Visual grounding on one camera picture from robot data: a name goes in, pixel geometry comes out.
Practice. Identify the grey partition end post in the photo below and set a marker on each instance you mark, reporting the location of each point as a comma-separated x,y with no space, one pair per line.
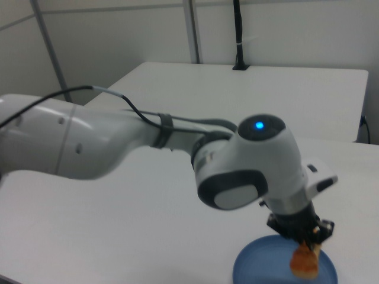
49,44

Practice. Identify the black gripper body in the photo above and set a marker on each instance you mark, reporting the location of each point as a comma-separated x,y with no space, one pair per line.
293,225

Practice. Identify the grey metal partition post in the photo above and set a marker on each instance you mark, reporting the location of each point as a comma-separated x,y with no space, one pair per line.
194,44

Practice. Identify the black camera pole with white band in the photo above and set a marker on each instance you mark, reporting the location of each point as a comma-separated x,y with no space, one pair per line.
238,29

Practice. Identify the white side table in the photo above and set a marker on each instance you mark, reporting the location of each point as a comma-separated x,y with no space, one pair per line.
266,97

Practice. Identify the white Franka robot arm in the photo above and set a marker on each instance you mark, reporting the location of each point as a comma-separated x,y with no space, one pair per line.
89,142

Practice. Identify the orange glazed bread piece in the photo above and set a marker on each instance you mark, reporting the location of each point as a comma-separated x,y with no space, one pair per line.
303,261

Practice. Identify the blue round plate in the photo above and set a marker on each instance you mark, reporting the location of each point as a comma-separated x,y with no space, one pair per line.
260,263

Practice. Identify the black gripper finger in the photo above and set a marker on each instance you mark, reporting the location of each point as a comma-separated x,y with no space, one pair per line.
303,240
317,247

